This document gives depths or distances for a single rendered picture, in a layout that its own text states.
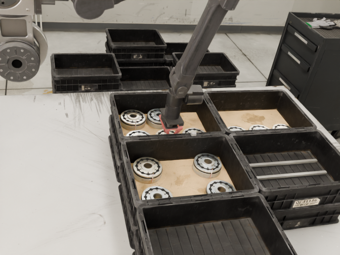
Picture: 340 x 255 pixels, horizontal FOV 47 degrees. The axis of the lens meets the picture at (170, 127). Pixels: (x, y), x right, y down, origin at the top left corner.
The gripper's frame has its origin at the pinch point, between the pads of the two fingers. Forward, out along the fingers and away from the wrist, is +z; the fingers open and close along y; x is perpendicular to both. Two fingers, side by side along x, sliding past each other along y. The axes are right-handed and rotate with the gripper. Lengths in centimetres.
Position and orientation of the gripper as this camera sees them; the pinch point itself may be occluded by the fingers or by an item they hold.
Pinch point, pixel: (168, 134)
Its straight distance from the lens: 150.1
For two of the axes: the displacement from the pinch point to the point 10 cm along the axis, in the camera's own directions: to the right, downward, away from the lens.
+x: -9.4, 0.8, -3.3
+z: -1.4, 7.9, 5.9
